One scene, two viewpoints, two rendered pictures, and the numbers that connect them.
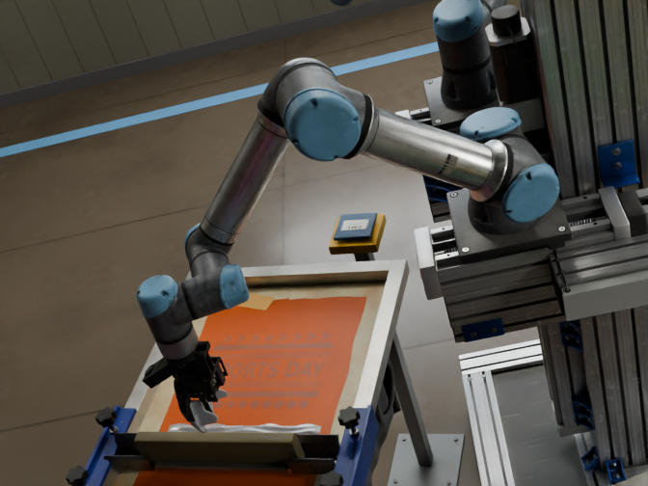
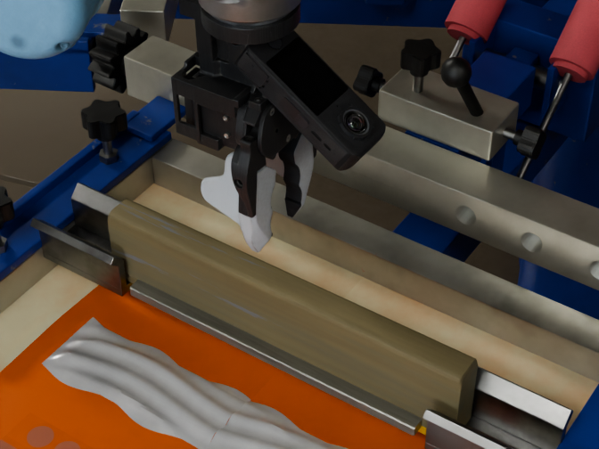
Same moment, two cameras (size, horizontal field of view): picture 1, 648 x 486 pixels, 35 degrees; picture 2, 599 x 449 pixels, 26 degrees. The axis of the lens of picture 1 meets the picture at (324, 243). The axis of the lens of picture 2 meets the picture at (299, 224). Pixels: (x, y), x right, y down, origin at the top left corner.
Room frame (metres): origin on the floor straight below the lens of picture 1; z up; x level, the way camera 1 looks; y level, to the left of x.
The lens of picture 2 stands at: (2.28, 0.48, 1.81)
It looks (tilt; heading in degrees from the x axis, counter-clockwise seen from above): 41 degrees down; 189
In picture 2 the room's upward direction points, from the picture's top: straight up
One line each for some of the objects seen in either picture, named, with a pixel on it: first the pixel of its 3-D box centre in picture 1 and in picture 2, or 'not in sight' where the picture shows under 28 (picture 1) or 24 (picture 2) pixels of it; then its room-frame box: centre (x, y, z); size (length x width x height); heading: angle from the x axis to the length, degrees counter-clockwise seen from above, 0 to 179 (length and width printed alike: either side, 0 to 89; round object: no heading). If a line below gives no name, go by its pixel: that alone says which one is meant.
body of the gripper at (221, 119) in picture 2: (194, 369); (245, 69); (1.50, 0.31, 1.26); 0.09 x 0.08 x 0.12; 66
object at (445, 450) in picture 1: (394, 356); not in sight; (2.18, -0.09, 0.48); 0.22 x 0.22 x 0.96; 66
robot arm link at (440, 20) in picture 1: (461, 29); not in sight; (2.16, -0.46, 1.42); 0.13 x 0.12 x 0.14; 145
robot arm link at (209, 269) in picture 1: (215, 285); not in sight; (1.52, 0.22, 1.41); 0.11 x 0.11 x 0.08; 2
